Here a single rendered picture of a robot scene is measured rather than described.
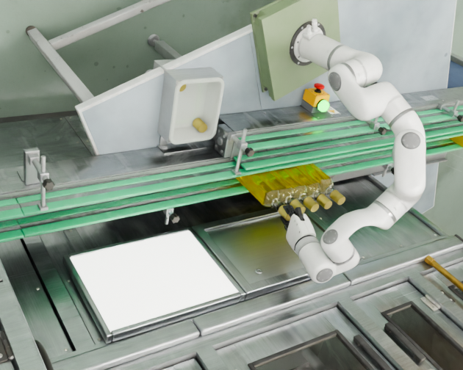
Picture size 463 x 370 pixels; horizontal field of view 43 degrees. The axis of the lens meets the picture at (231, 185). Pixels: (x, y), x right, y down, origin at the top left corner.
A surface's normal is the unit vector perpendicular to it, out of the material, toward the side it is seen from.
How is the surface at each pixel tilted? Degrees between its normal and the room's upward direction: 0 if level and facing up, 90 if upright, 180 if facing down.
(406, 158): 73
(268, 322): 90
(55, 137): 90
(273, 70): 4
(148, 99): 0
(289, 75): 4
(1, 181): 90
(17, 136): 90
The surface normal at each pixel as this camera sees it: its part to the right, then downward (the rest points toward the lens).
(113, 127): 0.52, 0.53
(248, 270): 0.17, -0.83
